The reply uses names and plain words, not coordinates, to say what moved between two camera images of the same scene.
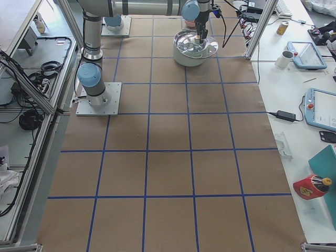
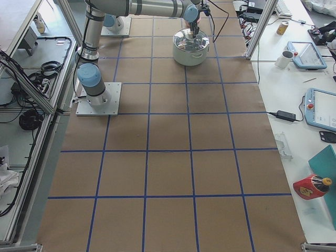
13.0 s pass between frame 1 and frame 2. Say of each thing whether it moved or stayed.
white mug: stayed
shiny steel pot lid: moved
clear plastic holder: stayed
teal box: stayed
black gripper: moved
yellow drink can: stayed
